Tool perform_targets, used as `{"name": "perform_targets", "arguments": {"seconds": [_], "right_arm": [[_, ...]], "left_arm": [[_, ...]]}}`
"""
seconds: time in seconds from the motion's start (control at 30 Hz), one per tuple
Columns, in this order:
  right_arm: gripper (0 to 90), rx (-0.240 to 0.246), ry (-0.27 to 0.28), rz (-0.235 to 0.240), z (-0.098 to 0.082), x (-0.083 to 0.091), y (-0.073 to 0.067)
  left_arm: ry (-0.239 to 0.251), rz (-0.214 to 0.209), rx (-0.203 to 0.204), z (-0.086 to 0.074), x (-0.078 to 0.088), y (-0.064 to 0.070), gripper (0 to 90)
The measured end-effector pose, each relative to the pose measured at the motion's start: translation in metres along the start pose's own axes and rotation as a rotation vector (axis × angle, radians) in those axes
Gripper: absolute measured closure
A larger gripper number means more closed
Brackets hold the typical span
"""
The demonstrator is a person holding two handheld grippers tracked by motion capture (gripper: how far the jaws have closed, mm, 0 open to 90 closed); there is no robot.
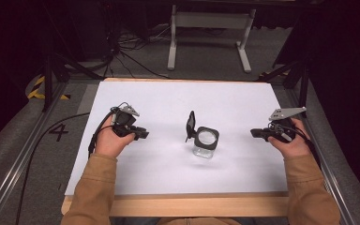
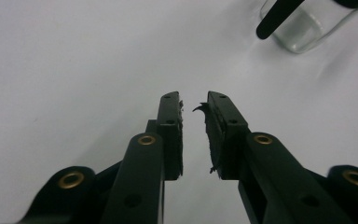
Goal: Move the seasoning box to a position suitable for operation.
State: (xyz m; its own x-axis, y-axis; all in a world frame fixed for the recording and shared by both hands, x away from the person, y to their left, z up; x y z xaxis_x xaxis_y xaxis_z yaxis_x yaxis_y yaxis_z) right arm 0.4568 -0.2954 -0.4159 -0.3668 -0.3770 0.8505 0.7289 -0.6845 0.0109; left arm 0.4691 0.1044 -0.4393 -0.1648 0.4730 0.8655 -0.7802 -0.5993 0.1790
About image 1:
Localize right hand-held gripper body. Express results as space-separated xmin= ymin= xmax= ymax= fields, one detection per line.
xmin=267 ymin=106 xmax=308 ymax=144

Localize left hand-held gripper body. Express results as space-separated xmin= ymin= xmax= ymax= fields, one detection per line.
xmin=110 ymin=101 xmax=141 ymax=138

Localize clear jar with black lid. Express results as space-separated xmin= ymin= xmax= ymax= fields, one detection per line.
xmin=185 ymin=110 xmax=220 ymax=159

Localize person's left hand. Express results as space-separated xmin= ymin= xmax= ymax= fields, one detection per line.
xmin=94 ymin=115 xmax=137 ymax=159

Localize person's right hand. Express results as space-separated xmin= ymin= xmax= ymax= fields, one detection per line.
xmin=267 ymin=117 xmax=312 ymax=160

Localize white table sheet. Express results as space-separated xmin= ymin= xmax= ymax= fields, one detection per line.
xmin=64 ymin=80 xmax=290 ymax=197

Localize black tripod stand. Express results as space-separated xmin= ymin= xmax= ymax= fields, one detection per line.
xmin=256 ymin=52 xmax=311 ymax=119
xmin=40 ymin=27 xmax=105 ymax=113

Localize yellow black floor tape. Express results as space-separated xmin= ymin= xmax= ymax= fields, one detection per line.
xmin=27 ymin=75 xmax=72 ymax=101

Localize white metal stand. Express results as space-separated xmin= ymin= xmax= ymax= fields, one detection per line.
xmin=167 ymin=4 xmax=258 ymax=74

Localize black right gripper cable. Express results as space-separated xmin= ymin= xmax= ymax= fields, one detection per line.
xmin=270 ymin=121 xmax=323 ymax=168

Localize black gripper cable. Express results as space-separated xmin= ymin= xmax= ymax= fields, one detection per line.
xmin=14 ymin=102 xmax=129 ymax=225
xmin=270 ymin=121 xmax=323 ymax=168

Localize black floor cables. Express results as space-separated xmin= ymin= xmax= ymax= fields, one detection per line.
xmin=101 ymin=22 xmax=173 ymax=80

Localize aluminium rail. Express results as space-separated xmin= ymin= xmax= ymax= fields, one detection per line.
xmin=287 ymin=87 xmax=359 ymax=225
xmin=0 ymin=82 xmax=68 ymax=225

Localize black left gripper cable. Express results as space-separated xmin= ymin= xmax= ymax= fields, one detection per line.
xmin=14 ymin=102 xmax=129 ymax=225

